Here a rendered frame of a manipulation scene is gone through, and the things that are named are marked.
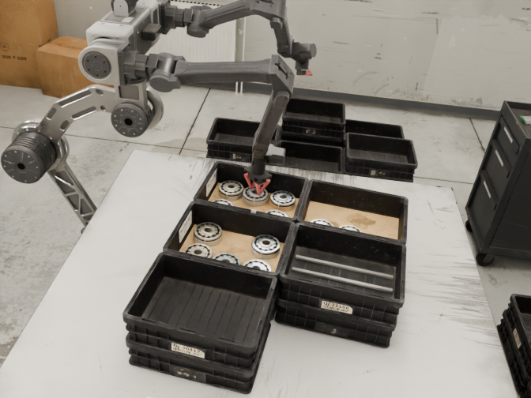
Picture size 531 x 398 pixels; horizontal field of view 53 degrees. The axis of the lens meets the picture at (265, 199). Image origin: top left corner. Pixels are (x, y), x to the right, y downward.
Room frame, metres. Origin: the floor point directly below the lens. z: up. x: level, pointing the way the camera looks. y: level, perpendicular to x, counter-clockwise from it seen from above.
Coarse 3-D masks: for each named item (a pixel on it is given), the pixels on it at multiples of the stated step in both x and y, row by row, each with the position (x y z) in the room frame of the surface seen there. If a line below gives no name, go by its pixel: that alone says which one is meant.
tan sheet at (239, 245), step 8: (192, 232) 1.55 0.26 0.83; (224, 232) 1.57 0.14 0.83; (232, 232) 1.57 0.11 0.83; (192, 240) 1.51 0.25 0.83; (224, 240) 1.52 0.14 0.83; (232, 240) 1.53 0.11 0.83; (240, 240) 1.53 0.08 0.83; (248, 240) 1.54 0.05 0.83; (184, 248) 1.46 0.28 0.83; (216, 248) 1.48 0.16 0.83; (224, 248) 1.48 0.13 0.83; (232, 248) 1.48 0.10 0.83; (240, 248) 1.49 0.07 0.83; (248, 248) 1.49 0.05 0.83; (280, 248) 1.51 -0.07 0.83; (240, 256) 1.44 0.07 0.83; (248, 256) 1.45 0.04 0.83; (280, 256) 1.46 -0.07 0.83; (272, 264) 1.42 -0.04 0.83
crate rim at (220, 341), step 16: (160, 256) 1.30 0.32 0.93; (176, 256) 1.31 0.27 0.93; (256, 272) 1.26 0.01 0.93; (272, 288) 1.20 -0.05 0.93; (128, 304) 1.08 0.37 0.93; (128, 320) 1.03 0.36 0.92; (144, 320) 1.03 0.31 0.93; (192, 336) 0.99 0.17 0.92; (208, 336) 0.99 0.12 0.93; (256, 336) 1.00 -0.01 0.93
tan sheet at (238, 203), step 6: (216, 186) 1.87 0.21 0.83; (216, 192) 1.83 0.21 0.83; (210, 198) 1.78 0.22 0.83; (216, 198) 1.78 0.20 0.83; (222, 198) 1.78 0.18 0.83; (240, 198) 1.80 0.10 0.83; (234, 204) 1.75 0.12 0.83; (240, 204) 1.76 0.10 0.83; (246, 204) 1.76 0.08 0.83; (258, 210) 1.73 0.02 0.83; (264, 210) 1.73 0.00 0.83; (294, 210) 1.75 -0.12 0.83; (288, 216) 1.70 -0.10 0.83
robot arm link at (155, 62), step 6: (150, 54) 1.61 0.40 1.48; (156, 54) 1.62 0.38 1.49; (150, 60) 1.60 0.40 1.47; (156, 60) 1.60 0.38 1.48; (162, 60) 1.61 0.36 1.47; (168, 60) 1.61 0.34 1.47; (174, 60) 1.63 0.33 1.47; (150, 66) 1.57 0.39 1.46; (156, 66) 1.59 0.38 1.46; (162, 66) 1.59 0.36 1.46; (168, 66) 1.59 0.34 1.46; (174, 66) 1.61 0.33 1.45; (150, 72) 1.58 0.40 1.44; (168, 72) 1.58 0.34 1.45; (174, 72) 1.60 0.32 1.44
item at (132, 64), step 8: (120, 48) 1.58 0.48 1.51; (128, 48) 1.62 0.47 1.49; (120, 56) 1.56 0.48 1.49; (128, 56) 1.58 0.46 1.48; (136, 56) 1.60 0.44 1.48; (144, 56) 1.60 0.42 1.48; (120, 64) 1.56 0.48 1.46; (128, 64) 1.57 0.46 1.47; (136, 64) 1.58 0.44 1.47; (144, 64) 1.58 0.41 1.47; (120, 72) 1.57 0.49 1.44; (128, 72) 1.57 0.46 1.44; (136, 72) 1.57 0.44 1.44; (144, 72) 1.57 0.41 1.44; (120, 80) 1.57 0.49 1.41; (128, 80) 1.60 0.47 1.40
